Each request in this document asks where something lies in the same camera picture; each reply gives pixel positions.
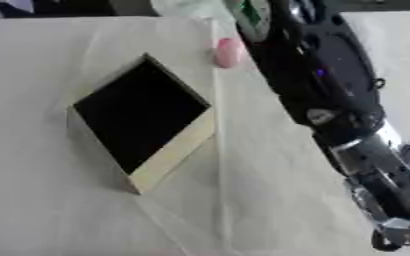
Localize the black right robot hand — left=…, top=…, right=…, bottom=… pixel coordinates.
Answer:
left=369, top=218, right=410, bottom=256

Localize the tan cardboard box black inside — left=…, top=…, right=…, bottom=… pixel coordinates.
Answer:
left=65, top=52, right=218, bottom=196

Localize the pink oval toy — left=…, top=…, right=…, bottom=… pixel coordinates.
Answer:
left=212, top=36, right=249, bottom=70

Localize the white plastic bag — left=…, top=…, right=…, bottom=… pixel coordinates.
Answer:
left=149, top=0, right=240, bottom=22

